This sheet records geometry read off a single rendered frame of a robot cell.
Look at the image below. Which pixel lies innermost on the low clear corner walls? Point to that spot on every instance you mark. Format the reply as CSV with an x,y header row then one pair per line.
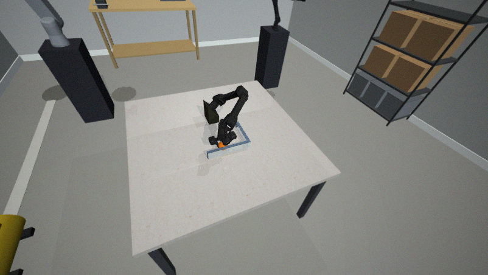
x,y
232,149

